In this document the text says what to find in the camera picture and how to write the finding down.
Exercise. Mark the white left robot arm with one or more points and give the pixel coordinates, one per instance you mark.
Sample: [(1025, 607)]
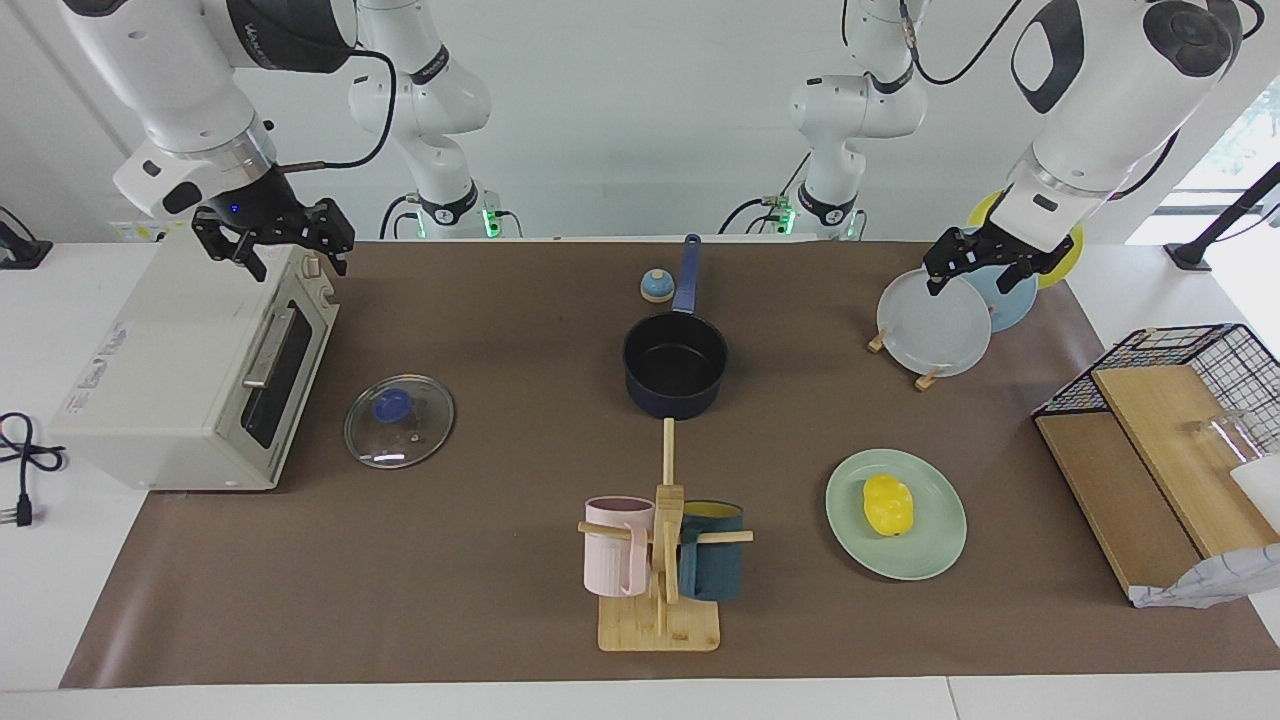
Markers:
[(1110, 100)]

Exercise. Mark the black stand with pole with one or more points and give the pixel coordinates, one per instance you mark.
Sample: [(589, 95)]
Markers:
[(1190, 255)]

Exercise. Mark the white wall socket box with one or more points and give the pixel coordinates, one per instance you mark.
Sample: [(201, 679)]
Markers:
[(135, 230)]

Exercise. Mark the dark teal mug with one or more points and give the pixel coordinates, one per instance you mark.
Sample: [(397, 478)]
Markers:
[(712, 575)]

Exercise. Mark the light blue plate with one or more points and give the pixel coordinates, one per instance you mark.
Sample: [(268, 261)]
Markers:
[(1015, 305)]

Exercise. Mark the clear plastic cup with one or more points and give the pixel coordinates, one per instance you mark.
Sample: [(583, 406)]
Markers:
[(1225, 432)]

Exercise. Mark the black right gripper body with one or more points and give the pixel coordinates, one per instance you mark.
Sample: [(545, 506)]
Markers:
[(255, 205)]

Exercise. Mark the yellow plate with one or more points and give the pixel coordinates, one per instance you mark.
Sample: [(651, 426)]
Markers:
[(1068, 262)]

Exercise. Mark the grey plate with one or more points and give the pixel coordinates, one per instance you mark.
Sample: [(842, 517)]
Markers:
[(935, 330)]

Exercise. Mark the pink mug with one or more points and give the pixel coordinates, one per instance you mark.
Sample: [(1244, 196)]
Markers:
[(610, 555)]

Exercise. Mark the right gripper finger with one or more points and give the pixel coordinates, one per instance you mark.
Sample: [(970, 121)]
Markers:
[(235, 245), (335, 230)]

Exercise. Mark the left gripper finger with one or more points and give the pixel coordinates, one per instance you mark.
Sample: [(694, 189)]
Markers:
[(948, 255), (1015, 272)]

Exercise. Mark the mint green plate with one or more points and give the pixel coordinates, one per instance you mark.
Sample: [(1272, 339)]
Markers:
[(930, 540)]

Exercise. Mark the wooden mug tree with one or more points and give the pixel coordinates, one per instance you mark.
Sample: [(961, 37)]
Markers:
[(660, 630)]

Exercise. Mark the brown table mat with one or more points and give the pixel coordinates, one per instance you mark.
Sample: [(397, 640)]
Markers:
[(450, 550)]

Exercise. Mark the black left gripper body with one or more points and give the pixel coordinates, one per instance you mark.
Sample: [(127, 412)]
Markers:
[(1010, 250)]

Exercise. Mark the white checked cloth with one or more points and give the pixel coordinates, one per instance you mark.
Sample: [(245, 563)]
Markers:
[(1220, 580)]

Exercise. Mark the black desk mount base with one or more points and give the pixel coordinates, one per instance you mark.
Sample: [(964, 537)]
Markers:
[(20, 255)]

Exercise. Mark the beige toaster oven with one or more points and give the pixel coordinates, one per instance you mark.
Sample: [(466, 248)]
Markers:
[(150, 370)]

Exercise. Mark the wooden plate rack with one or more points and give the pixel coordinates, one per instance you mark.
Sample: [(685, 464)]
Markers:
[(928, 381)]

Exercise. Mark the glass lid with purple knob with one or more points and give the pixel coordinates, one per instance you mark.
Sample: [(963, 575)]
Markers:
[(392, 405)]

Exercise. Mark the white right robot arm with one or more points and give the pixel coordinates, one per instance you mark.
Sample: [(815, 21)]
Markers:
[(180, 80)]

